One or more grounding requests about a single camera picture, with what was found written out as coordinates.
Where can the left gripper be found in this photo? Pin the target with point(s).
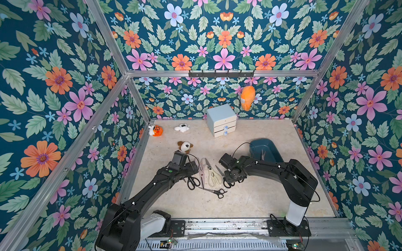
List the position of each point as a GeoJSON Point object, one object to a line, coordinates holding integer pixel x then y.
{"type": "Point", "coordinates": [190, 171]}

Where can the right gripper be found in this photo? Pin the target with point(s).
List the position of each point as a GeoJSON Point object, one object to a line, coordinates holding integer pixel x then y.
{"type": "Point", "coordinates": [231, 174]}

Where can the pink kitchen scissors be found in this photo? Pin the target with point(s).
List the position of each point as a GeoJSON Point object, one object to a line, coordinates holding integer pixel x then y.
{"type": "Point", "coordinates": [201, 171]}

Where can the black handled scissors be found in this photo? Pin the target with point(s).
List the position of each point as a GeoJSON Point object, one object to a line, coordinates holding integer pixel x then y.
{"type": "Point", "coordinates": [225, 182]}

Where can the cream kitchen scissors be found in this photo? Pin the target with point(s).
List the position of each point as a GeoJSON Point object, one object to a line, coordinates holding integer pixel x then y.
{"type": "Point", "coordinates": [214, 179]}

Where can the small thin black scissors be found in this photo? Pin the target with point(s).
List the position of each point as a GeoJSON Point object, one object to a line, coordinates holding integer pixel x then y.
{"type": "Point", "coordinates": [219, 193]}

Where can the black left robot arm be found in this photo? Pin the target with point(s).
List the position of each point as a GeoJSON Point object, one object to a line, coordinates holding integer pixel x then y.
{"type": "Point", "coordinates": [122, 229]}

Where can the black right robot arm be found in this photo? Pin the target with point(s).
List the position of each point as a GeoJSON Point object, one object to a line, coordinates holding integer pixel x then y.
{"type": "Point", "coordinates": [299, 184]}

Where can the all black scissors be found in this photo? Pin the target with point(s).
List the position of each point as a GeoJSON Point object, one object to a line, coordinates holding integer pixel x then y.
{"type": "Point", "coordinates": [193, 182]}

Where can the teal storage box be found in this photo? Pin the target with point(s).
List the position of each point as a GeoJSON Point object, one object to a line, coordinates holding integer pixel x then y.
{"type": "Point", "coordinates": [271, 152]}

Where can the brown white dog plush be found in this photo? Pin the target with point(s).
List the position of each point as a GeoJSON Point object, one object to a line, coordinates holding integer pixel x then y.
{"type": "Point", "coordinates": [185, 146]}

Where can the orange white plush toy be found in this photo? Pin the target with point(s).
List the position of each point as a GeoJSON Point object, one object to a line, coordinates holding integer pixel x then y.
{"type": "Point", "coordinates": [155, 130]}

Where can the white mini drawer cabinet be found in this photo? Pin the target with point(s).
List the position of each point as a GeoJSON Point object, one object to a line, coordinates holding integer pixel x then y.
{"type": "Point", "coordinates": [221, 120]}

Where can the orange plush toy hanging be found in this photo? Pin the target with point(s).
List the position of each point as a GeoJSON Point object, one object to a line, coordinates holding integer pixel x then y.
{"type": "Point", "coordinates": [247, 97]}

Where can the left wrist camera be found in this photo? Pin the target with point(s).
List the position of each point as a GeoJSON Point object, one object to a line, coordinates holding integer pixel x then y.
{"type": "Point", "coordinates": [179, 159]}

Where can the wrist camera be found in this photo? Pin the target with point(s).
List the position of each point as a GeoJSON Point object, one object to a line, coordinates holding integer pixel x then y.
{"type": "Point", "coordinates": [179, 159]}
{"type": "Point", "coordinates": [227, 161]}

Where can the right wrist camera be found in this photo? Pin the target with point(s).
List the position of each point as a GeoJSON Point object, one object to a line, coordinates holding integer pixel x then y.
{"type": "Point", "coordinates": [227, 161]}

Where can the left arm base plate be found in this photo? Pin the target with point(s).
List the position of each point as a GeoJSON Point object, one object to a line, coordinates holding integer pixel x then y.
{"type": "Point", "coordinates": [175, 228]}

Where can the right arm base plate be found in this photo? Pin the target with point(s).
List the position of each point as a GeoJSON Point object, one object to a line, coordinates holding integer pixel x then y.
{"type": "Point", "coordinates": [279, 228]}

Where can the black hook rail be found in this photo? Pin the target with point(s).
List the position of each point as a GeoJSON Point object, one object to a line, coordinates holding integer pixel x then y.
{"type": "Point", "coordinates": [216, 74]}

